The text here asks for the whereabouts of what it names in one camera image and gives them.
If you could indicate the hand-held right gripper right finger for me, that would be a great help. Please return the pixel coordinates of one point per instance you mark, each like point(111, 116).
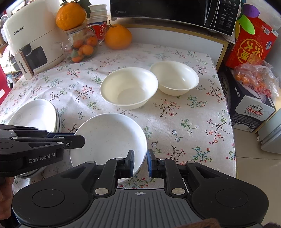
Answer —
point(151, 163)

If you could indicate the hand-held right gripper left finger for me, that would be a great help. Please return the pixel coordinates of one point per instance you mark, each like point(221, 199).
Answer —
point(129, 163)

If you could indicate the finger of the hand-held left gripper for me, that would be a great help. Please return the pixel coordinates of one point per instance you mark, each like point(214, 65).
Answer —
point(26, 131)
point(74, 141)

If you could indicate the blue patterned plate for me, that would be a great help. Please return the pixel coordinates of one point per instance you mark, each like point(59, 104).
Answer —
point(59, 122)

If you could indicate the white bowl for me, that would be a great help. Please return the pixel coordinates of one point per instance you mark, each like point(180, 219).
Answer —
point(109, 136)

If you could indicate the person's left hand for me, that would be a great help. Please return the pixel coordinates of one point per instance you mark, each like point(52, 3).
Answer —
point(5, 193)

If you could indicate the floral tablecloth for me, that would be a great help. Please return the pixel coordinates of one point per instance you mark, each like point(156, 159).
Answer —
point(175, 122)

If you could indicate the cream bowl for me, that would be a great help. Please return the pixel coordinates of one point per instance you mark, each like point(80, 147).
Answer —
point(174, 76)
point(129, 87)

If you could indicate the glass jar of small oranges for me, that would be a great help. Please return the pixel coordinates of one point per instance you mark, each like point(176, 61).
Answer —
point(82, 46)

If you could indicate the white air fryer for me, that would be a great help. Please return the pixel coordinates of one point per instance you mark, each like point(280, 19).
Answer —
point(33, 35)

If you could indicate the dark carton box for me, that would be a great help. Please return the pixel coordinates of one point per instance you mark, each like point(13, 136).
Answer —
point(248, 109)

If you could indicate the large orange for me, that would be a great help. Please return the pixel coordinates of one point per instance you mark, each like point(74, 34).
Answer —
point(118, 37)

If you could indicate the red printed paper cup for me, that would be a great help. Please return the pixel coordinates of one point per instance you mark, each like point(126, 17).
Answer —
point(98, 30)

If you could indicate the orange with green leaves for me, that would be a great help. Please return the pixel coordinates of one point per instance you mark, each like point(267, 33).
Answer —
point(70, 16)

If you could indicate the white refrigerator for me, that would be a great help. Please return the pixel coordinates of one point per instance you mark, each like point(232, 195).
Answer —
point(271, 131)

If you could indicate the plastic bag of small oranges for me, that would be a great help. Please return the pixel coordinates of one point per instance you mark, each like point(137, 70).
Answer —
point(254, 76)

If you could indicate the black microwave oven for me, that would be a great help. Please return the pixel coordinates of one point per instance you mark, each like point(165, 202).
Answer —
point(175, 11)

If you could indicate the red carton box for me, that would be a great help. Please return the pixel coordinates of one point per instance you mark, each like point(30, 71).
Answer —
point(250, 43)

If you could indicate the purple toy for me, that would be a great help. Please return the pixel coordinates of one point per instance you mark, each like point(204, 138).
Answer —
point(252, 10)

